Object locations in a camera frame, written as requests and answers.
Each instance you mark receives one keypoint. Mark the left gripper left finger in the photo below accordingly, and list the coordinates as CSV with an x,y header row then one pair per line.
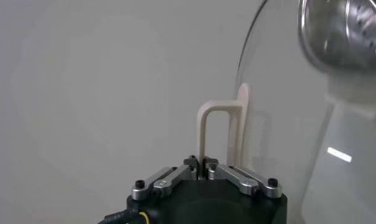
x,y
169,181

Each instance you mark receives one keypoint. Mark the perforated steel steamer basket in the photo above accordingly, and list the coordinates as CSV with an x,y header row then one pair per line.
x,y
334,36

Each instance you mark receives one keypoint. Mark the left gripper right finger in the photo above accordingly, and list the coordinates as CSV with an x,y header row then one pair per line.
x,y
239,181

